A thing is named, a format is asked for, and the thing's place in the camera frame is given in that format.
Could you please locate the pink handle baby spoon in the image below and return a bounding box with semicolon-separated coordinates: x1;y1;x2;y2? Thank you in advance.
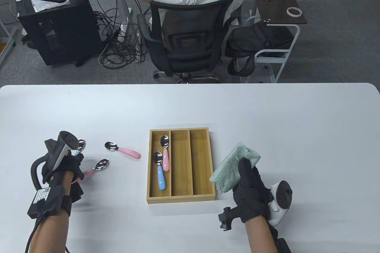
160;136;170;173
79;159;110;181
104;141;141;160

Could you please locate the black bag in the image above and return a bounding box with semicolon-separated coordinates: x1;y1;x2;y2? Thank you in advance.
225;22;294;77

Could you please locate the green fish scale cleaning cloth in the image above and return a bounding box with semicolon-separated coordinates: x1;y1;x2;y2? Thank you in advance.
209;142;262;195

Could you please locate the blue handle baby spoon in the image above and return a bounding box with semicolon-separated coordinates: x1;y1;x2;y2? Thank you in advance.
74;139;86;157
153;151;167;190

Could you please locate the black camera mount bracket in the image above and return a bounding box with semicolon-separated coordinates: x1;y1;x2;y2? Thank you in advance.
218;207;239;231
70;180;84;204

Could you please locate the bamboo cutlery tray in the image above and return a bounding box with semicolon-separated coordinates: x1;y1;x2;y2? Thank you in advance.
146;128;216;204

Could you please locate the brown side table white frame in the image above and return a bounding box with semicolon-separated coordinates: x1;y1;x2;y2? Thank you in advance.
239;0;308;84

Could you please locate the black looped cable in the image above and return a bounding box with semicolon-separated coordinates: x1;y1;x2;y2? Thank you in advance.
31;158;49;190

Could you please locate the person's right forearm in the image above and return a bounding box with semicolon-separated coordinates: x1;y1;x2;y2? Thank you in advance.
244;216;279;253

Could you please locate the person's right hand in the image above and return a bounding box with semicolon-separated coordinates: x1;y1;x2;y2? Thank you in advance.
232;157;272;224

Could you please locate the white metal frame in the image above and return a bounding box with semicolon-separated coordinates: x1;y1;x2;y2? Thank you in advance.
0;19;17;66

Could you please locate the silver foil bag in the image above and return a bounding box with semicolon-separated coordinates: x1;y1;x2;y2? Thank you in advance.
31;0;71;13

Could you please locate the person's left forearm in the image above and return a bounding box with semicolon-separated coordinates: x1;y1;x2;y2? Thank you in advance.
28;173;72;253

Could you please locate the black mesh office chair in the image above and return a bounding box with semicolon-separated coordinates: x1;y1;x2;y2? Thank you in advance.
137;0;242;84

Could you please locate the tangle of black cables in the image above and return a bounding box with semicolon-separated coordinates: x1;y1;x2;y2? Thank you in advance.
80;0;146;68

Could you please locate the person's left hand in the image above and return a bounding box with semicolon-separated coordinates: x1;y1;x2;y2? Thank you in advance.
41;152;85;184

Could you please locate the black and white controller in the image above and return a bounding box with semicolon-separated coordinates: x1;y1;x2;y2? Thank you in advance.
266;180;293;226
45;131;81;170

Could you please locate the black cabinet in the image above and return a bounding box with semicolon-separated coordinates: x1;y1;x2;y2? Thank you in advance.
18;0;103;67

